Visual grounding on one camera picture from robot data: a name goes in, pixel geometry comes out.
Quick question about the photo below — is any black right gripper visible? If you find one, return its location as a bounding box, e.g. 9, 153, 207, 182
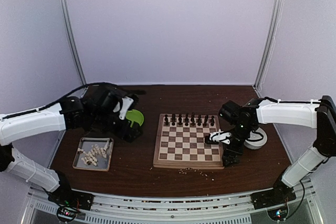
222, 123, 254, 167

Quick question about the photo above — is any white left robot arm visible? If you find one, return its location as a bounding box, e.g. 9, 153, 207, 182
1, 82, 145, 206

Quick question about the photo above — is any metal tray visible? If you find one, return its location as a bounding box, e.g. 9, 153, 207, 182
72, 137, 114, 172

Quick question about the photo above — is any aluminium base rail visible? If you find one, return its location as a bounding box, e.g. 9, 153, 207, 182
19, 179, 325, 223

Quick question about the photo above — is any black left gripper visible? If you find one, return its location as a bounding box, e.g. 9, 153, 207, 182
90, 111, 143, 143

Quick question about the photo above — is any aluminium frame post right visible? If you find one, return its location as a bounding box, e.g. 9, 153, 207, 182
254, 0, 284, 93

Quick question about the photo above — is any black chess pieces row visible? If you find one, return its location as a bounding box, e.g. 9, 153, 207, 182
160, 112, 219, 128

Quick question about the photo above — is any white chess pieces pile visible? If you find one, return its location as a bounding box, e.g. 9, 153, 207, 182
74, 141, 113, 170

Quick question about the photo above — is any aluminium frame post left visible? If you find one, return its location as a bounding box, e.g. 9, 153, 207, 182
60, 0, 87, 85

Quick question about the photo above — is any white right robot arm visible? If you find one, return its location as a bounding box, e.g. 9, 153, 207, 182
204, 95, 335, 204

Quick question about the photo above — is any green plate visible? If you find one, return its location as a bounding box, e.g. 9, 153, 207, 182
125, 109, 144, 127

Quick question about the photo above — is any wooden chess board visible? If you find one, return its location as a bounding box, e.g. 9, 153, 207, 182
153, 117, 224, 169

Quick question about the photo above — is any white bowl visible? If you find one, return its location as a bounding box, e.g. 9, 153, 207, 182
244, 127, 267, 150

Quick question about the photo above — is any aluminium frame post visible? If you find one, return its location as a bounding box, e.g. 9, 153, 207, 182
254, 0, 284, 93
60, 0, 87, 85

